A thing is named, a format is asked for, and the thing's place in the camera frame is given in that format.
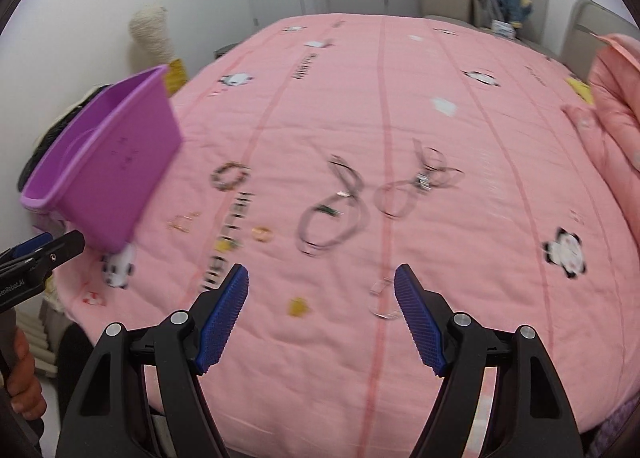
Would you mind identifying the dark cord necklace silver charm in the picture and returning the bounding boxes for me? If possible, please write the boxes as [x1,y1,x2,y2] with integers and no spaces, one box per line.
[375,138,466,220]

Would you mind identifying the dark cord necklace green bead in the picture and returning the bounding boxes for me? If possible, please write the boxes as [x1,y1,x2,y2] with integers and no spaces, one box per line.
[299,154,371,257]

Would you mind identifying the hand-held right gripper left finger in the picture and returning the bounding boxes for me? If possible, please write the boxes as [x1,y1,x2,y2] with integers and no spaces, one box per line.
[59,263,250,458]

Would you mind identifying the folded pink quilt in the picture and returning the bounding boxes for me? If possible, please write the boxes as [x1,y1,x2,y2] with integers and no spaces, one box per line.
[560,33,640,199]

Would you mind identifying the beaded bracelet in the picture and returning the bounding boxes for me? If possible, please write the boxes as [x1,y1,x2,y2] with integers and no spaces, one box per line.
[210,162,250,191]

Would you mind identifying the gold earrings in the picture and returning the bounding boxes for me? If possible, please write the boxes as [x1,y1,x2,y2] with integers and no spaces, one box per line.
[167,212,201,234]

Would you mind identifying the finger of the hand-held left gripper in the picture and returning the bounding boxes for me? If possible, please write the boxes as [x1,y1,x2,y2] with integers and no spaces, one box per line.
[0,232,54,266]
[0,230,85,284]

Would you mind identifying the silver bangle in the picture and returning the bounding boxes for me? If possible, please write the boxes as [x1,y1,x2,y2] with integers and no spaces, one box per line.
[368,278,401,321]

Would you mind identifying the cream and yellow plush toy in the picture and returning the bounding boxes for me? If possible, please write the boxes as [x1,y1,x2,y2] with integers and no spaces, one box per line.
[129,6,190,95]

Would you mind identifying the pink printed blanket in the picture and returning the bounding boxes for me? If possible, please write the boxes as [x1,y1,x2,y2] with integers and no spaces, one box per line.
[50,13,640,439]

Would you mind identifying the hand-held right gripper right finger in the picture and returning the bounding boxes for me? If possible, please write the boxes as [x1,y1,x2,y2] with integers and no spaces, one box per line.
[394,263,586,458]

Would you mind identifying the black puffer jacket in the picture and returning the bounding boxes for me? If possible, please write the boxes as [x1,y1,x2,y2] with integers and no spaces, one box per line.
[17,83,116,189]

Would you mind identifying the person's left hand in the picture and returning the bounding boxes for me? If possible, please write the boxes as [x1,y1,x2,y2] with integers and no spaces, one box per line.
[2,325,47,421]

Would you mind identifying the purple plastic basin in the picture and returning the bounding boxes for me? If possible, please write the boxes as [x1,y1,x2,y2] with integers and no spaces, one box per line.
[20,64,185,254]

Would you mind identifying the beige ribbed panel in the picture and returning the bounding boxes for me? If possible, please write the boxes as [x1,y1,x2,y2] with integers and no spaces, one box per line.
[20,311,56,379]

